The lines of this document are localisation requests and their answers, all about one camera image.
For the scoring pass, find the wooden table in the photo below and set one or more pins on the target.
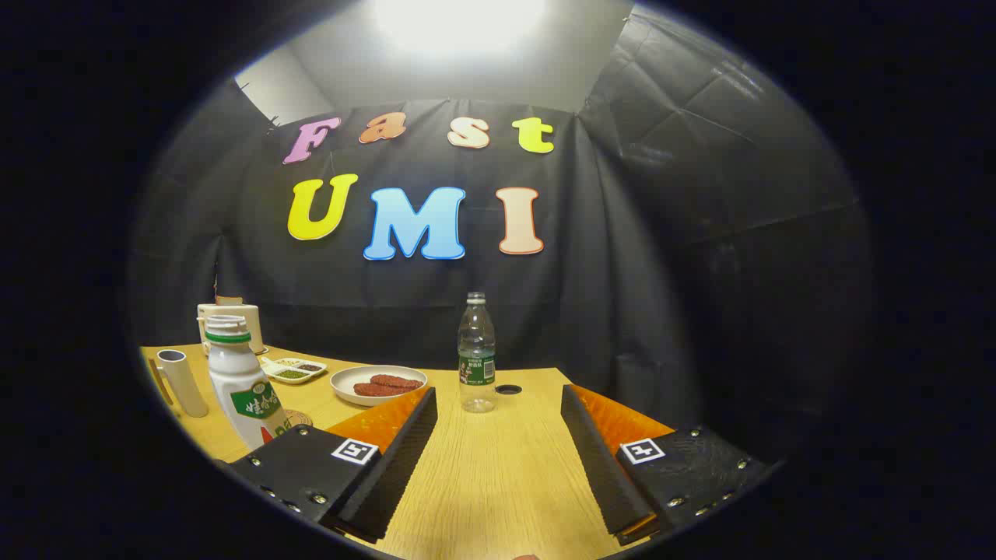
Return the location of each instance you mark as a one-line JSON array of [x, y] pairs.
[[498, 467]]

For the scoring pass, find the white juice bottle green label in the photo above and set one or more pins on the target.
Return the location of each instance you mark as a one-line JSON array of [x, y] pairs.
[[237, 373]]

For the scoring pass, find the clear plastic water bottle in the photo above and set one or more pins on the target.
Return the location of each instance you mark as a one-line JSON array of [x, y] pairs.
[[476, 350]]

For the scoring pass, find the toast slice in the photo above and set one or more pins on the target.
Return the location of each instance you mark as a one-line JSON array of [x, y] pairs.
[[229, 300]]

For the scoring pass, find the black backdrop cloth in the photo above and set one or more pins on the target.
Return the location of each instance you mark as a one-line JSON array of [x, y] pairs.
[[638, 272]]

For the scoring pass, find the white divided dish with beans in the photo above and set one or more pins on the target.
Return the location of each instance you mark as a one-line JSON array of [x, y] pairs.
[[294, 371]]

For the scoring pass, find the cream toaster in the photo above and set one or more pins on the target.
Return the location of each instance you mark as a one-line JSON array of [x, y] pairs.
[[250, 320]]

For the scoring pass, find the white round plate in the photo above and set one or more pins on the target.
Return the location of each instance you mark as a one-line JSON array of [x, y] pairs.
[[346, 383]]

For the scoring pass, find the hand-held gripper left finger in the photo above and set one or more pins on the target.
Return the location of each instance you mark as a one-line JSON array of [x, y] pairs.
[[405, 459]]

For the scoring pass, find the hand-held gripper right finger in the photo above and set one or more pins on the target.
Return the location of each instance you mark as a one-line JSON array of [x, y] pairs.
[[595, 459]]

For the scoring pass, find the red meat slice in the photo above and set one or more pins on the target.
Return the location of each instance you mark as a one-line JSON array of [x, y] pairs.
[[373, 390], [397, 381]]

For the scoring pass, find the round wooden coaster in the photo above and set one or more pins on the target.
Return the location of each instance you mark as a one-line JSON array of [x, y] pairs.
[[300, 418]]

